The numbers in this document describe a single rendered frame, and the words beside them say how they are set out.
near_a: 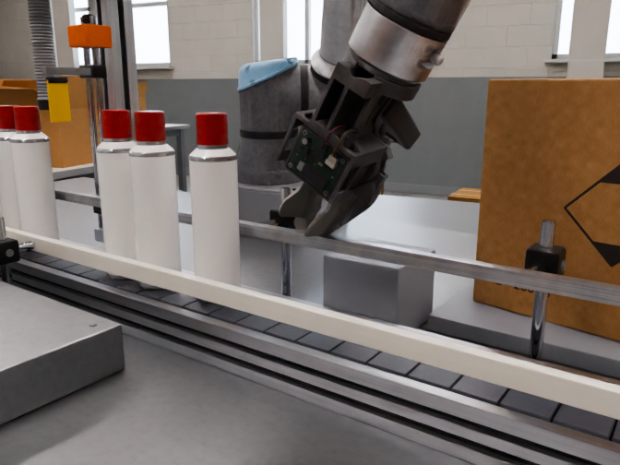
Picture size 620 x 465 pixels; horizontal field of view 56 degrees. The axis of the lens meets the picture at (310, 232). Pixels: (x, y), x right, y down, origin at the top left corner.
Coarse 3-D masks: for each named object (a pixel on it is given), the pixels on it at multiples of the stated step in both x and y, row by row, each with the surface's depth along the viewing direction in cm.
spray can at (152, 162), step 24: (144, 120) 65; (144, 144) 65; (144, 168) 65; (168, 168) 66; (144, 192) 66; (168, 192) 67; (144, 216) 66; (168, 216) 67; (144, 240) 67; (168, 240) 68; (168, 264) 68; (144, 288) 69
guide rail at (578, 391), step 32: (64, 256) 75; (96, 256) 71; (192, 288) 62; (224, 288) 59; (288, 320) 55; (320, 320) 53; (352, 320) 51; (416, 352) 47; (448, 352) 46; (480, 352) 45; (512, 384) 43; (544, 384) 42; (576, 384) 40; (608, 384) 40; (608, 416) 40
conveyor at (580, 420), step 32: (32, 256) 82; (128, 288) 69; (224, 320) 60; (256, 320) 60; (352, 352) 53; (384, 352) 53; (448, 384) 47; (480, 384) 47; (544, 416) 42; (576, 416) 42
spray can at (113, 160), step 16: (112, 112) 68; (128, 112) 70; (112, 128) 69; (128, 128) 70; (112, 144) 69; (128, 144) 70; (112, 160) 69; (128, 160) 69; (112, 176) 69; (128, 176) 70; (112, 192) 70; (128, 192) 70; (112, 208) 70; (128, 208) 70; (112, 224) 71; (128, 224) 71; (112, 240) 71; (128, 240) 71; (128, 256) 72
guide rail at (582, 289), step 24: (72, 192) 85; (288, 240) 63; (312, 240) 61; (336, 240) 59; (408, 264) 55; (432, 264) 53; (456, 264) 52; (480, 264) 51; (528, 288) 49; (552, 288) 48; (576, 288) 46; (600, 288) 45
